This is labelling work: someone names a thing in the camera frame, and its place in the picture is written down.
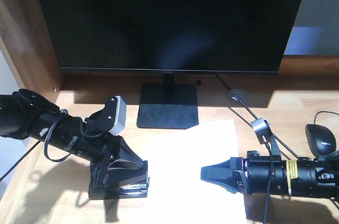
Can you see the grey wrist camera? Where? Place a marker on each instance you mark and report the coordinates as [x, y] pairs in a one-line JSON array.
[[262, 130], [114, 115]]

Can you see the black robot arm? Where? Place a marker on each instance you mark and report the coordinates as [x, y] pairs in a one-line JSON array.
[[21, 109]]

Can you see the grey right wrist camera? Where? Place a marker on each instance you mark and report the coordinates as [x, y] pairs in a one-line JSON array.
[[262, 130]]

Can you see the black monitor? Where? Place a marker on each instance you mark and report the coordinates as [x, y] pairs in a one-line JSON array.
[[169, 37]]

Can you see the white paper sheet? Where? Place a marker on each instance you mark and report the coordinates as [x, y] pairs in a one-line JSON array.
[[176, 192]]

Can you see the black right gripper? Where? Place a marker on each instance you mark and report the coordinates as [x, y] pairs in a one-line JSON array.
[[248, 175]]

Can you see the black stapler with orange button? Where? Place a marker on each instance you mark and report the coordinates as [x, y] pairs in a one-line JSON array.
[[121, 189]]

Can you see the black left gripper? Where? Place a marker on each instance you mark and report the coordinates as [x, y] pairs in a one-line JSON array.
[[86, 139]]

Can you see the black computer mouse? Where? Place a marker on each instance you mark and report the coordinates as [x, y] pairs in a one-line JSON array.
[[320, 139]]

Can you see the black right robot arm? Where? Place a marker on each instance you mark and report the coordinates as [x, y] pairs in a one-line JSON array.
[[304, 177]]

